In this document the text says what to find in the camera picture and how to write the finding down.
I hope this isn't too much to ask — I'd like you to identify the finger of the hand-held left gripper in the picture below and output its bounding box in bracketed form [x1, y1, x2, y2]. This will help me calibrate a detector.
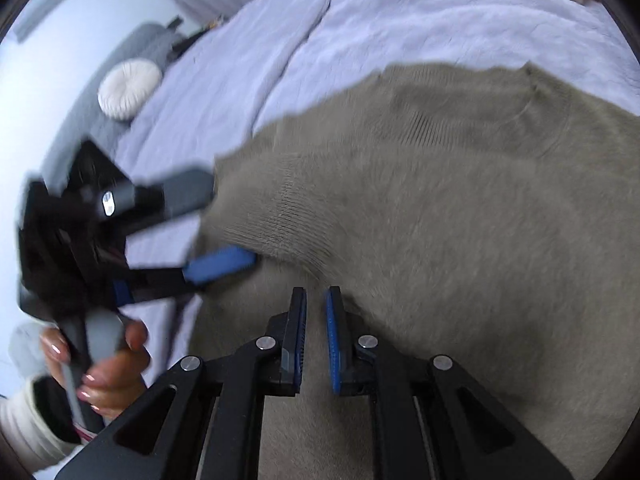
[111, 246, 258, 307]
[117, 169, 217, 237]

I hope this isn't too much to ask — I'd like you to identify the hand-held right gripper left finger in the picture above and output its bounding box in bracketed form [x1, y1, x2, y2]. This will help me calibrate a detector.
[54, 286, 308, 480]

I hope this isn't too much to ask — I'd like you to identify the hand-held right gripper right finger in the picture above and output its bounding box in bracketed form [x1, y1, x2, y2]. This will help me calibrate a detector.
[325, 286, 576, 480]

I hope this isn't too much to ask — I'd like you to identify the taupe knit sweater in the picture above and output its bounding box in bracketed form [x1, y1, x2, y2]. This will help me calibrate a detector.
[189, 60, 640, 480]

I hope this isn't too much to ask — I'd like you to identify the person's left forearm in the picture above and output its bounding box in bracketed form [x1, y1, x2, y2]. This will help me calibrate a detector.
[0, 374, 82, 461]

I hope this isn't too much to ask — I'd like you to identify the person's left hand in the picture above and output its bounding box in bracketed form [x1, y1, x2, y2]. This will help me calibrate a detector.
[42, 320, 152, 422]

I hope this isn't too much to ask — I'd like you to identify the grey quilted headboard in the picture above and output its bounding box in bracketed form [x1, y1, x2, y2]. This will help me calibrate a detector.
[42, 22, 177, 187]

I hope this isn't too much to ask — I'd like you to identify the round white cushion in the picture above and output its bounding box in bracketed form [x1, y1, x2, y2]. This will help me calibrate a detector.
[97, 59, 164, 122]

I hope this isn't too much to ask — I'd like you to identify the lavender fleece blanket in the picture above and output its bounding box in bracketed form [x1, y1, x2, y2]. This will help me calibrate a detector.
[75, 0, 632, 461]

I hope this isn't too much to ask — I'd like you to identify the black strap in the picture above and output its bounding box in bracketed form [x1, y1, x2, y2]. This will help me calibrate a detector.
[170, 15, 223, 58]

